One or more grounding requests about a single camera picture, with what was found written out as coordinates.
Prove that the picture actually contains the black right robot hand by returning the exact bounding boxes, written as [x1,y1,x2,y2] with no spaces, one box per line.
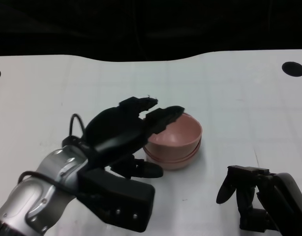
[216,165,302,236]

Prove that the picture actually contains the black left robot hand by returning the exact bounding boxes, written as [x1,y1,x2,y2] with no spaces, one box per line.
[83,97,185,179]

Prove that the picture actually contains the pink plastic bowl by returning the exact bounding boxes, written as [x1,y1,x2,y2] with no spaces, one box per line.
[147,113,203,154]
[143,139,202,162]
[144,147,200,171]

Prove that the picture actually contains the black background cloth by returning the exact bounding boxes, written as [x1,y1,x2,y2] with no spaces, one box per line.
[0,0,302,62]

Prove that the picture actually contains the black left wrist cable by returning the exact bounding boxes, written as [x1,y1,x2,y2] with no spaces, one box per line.
[17,114,91,196]

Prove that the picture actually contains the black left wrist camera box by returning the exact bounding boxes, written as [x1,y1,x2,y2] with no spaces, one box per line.
[77,169,156,233]

